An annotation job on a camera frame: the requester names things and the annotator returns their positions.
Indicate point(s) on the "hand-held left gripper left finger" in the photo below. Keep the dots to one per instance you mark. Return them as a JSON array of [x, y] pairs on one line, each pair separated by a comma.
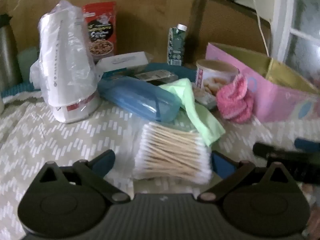
[[103, 163]]

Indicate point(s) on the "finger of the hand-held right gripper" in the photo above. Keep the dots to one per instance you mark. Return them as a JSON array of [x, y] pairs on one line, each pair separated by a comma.
[[308, 145], [295, 165]]

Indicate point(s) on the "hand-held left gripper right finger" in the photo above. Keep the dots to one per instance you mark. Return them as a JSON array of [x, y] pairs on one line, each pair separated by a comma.
[[221, 165]]

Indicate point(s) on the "cotton swab pack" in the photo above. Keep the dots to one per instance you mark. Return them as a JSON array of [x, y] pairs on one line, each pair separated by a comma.
[[172, 152]]

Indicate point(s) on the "light green cloth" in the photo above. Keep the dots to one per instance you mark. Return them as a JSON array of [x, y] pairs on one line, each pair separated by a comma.
[[200, 115]]

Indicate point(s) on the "pink tin box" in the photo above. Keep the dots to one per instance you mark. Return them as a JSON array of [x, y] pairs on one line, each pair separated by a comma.
[[275, 100]]

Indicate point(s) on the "pink fuzzy sock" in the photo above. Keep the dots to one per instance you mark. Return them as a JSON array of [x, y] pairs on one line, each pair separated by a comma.
[[232, 102]]

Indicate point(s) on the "blue plastic case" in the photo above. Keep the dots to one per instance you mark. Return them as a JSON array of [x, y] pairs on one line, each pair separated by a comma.
[[135, 97]]

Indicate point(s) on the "white printed packet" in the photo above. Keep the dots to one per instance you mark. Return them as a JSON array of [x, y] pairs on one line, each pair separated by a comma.
[[155, 75]]

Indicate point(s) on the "patterned beige blanket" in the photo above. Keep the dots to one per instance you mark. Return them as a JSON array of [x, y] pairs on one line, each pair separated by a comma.
[[50, 135]]

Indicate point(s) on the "small printed packet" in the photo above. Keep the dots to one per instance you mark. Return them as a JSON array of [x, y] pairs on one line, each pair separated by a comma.
[[203, 97]]

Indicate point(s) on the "cookie tin can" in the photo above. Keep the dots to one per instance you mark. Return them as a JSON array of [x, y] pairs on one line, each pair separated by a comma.
[[212, 75]]

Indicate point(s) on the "bagged stack of paper cups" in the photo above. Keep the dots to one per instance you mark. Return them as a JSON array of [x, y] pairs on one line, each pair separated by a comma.
[[67, 67]]

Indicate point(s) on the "teal mat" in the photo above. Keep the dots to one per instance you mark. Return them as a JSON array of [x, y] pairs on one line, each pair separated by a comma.
[[162, 68]]

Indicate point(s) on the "green drink carton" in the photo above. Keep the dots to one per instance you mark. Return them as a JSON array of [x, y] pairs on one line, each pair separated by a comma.
[[176, 47]]

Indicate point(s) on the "frosted glass window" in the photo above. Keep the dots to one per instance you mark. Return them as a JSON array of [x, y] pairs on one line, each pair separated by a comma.
[[307, 17]]

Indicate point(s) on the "red snack pouch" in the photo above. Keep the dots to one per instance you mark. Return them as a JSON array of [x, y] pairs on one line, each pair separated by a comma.
[[100, 30]]

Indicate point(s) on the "brown rounded panel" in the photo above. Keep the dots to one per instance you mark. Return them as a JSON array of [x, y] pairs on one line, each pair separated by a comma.
[[225, 25]]

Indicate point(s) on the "steel thermos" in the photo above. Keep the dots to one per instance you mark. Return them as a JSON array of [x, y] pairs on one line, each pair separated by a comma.
[[7, 55]]

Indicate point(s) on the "brown cardboard sheet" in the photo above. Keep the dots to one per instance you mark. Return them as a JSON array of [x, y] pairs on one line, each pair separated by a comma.
[[145, 10]]

